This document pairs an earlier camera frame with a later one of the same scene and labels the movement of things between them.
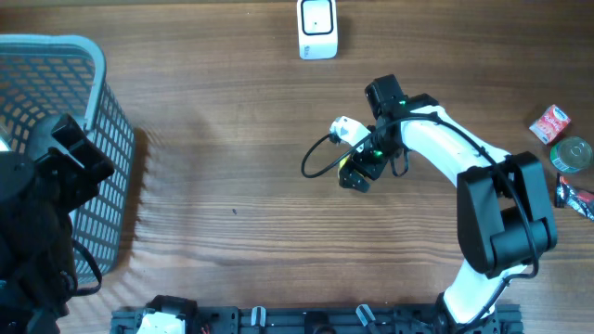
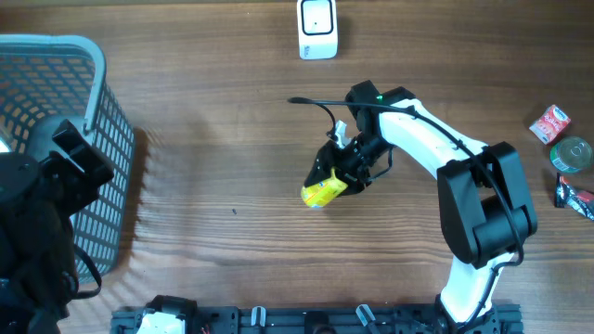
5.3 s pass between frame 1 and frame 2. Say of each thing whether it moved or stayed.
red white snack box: stayed
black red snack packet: stayed
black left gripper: stayed
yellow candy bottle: moved
